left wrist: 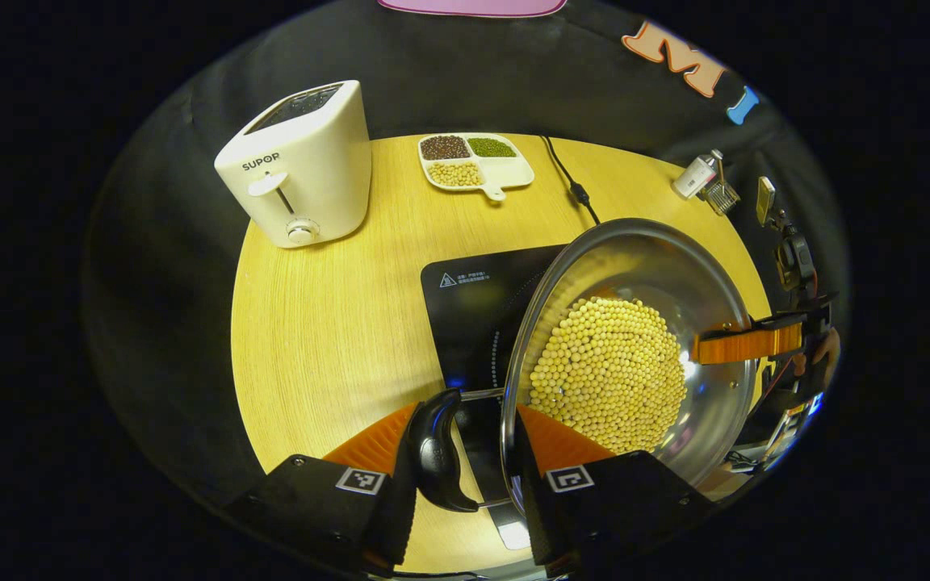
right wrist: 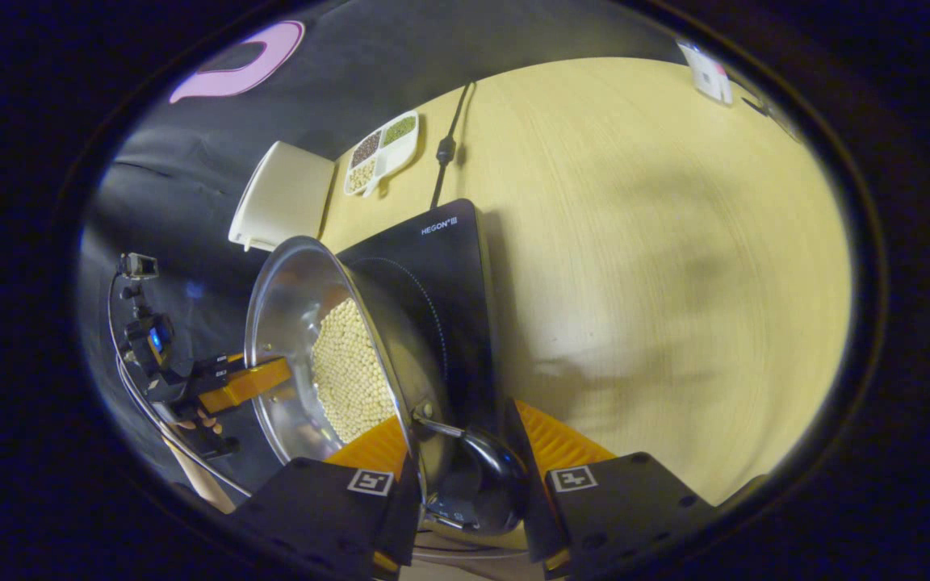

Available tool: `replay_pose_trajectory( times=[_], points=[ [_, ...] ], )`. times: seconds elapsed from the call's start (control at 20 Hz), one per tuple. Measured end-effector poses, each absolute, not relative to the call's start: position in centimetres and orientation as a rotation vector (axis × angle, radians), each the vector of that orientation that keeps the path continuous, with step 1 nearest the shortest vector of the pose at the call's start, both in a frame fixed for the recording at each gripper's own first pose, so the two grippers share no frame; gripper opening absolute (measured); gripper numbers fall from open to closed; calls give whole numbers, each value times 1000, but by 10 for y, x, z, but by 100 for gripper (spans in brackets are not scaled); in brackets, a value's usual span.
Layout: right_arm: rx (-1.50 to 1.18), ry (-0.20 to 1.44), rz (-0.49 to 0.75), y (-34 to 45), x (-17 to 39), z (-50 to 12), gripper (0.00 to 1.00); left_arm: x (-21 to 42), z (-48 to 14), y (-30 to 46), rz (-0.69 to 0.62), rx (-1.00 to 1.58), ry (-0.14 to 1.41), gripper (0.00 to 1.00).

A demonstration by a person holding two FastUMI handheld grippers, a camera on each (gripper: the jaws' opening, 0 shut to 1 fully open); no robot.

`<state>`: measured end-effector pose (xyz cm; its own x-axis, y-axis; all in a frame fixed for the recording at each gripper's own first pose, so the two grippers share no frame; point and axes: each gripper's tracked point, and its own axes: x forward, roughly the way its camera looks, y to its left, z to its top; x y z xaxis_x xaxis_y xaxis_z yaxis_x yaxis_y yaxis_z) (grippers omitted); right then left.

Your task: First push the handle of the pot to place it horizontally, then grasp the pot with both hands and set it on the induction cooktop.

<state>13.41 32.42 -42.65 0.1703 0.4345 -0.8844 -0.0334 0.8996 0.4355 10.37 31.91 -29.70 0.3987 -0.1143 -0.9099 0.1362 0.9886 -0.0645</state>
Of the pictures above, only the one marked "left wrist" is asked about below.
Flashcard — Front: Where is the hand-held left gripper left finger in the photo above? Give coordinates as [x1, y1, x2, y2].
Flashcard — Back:
[227, 402, 422, 571]

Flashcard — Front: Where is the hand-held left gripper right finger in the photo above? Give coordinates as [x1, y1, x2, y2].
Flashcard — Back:
[512, 403, 716, 571]

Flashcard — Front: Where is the steel pot with black handles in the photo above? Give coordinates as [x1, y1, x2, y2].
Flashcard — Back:
[406, 217, 760, 516]

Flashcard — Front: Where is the black induction cooktop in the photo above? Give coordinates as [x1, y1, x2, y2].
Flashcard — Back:
[420, 244, 572, 552]

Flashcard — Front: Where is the clear glass container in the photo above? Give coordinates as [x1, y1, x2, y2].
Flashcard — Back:
[704, 179, 743, 217]

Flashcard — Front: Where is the small bottle with pink label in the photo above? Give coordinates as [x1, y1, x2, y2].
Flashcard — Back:
[672, 149, 720, 200]

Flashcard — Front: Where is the pile of soybeans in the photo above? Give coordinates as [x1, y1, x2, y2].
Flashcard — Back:
[527, 295, 689, 456]

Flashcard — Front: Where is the white divided dish of beans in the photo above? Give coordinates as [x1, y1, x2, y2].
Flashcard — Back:
[417, 132, 537, 203]

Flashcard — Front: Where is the white toaster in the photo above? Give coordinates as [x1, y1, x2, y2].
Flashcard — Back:
[214, 79, 374, 249]

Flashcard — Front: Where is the black power cable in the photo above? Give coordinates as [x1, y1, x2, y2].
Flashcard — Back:
[539, 135, 602, 226]

